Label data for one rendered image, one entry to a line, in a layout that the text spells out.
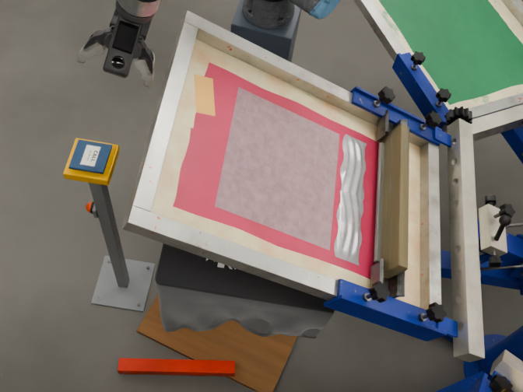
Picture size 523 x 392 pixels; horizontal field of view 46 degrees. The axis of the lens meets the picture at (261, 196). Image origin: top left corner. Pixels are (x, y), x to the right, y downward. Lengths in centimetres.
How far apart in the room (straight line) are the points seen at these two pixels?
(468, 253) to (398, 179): 26
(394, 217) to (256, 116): 41
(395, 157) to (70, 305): 159
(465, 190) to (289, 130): 51
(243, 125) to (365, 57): 212
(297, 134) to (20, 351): 157
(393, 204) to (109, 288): 150
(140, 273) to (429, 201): 142
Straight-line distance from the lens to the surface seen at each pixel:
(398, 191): 151
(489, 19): 246
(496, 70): 229
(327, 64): 343
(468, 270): 159
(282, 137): 150
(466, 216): 167
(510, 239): 176
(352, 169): 158
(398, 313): 145
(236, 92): 150
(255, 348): 256
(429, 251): 160
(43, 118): 318
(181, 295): 169
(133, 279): 267
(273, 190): 141
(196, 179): 133
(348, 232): 148
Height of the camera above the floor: 247
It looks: 59 degrees down
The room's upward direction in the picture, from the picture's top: 11 degrees clockwise
